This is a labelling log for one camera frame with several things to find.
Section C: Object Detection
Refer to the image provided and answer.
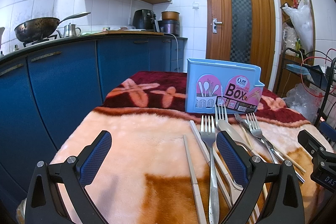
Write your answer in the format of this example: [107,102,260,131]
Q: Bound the wooden chopstick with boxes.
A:
[240,125,268,200]
[268,141,306,173]

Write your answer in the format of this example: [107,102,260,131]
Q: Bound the steel table knife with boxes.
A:
[234,113,306,184]

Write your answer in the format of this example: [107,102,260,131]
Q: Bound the white chopstick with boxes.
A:
[189,120,261,224]
[183,135,207,224]

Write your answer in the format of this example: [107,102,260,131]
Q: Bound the beige plastic spoon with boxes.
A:
[217,119,257,198]

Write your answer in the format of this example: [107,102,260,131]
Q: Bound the steel fork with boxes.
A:
[246,113,278,164]
[201,115,220,224]
[215,105,228,125]

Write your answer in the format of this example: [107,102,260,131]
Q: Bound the clear plastic bag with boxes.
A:
[283,83,323,123]

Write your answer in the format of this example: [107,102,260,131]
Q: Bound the black metal rack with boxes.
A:
[274,47,335,127]

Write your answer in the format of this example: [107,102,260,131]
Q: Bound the blue base cabinets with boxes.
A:
[1,34,186,216]

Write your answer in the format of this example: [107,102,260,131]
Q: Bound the pink and red plush blanket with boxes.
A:
[16,70,334,224]

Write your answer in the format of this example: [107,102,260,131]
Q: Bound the light blue utensil box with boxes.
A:
[185,58,265,114]

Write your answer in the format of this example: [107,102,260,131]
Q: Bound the white plastic bag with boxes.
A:
[282,0,314,52]

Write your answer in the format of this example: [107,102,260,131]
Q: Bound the wooden door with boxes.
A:
[206,0,276,85]

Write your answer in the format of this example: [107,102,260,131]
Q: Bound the black wok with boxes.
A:
[14,12,91,44]

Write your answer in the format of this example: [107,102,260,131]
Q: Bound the steel teapot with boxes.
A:
[56,23,81,38]

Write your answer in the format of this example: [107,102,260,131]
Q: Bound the black air fryer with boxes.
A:
[133,9,159,32]

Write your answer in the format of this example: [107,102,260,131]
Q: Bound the white power cable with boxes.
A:
[163,33,180,73]

